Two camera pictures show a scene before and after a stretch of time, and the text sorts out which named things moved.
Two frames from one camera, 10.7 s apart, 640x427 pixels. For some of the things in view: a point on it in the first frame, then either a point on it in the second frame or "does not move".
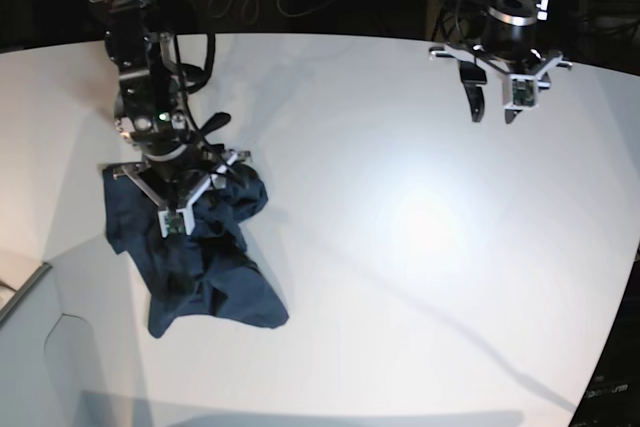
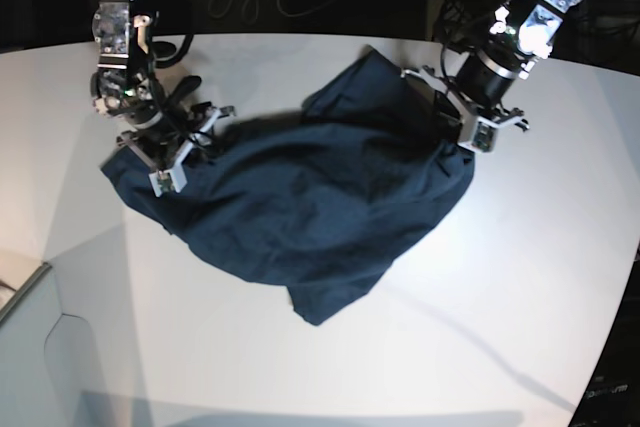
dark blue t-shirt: [207, 271] -> [326, 199]
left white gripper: [178, 222] -> [169, 175]
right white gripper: [519, 90] -> [478, 132]
